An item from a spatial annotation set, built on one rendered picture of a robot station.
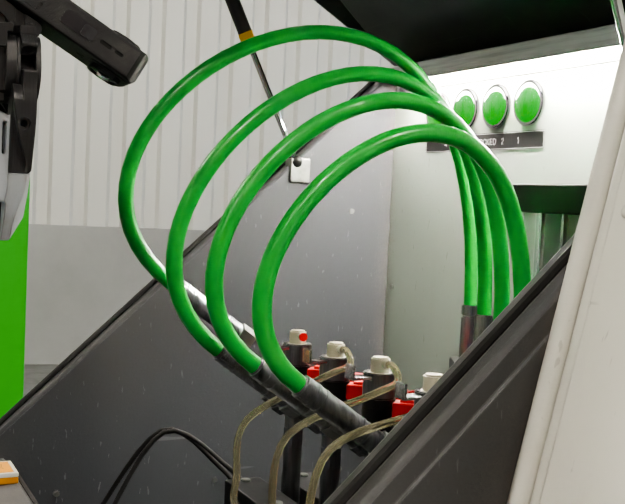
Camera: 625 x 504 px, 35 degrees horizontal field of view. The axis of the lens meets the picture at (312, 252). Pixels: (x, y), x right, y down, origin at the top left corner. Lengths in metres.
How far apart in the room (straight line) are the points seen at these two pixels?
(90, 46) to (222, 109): 6.78
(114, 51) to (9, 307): 3.44
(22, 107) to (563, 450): 0.42
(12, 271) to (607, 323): 3.63
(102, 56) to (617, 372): 0.42
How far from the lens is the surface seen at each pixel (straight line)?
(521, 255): 0.79
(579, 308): 0.66
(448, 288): 1.24
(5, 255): 4.13
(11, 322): 4.16
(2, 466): 1.14
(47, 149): 7.36
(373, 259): 1.36
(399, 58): 1.01
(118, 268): 7.36
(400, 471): 0.63
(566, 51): 1.05
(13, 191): 0.73
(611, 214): 0.66
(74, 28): 0.75
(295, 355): 0.96
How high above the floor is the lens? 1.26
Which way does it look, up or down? 3 degrees down
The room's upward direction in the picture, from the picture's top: 3 degrees clockwise
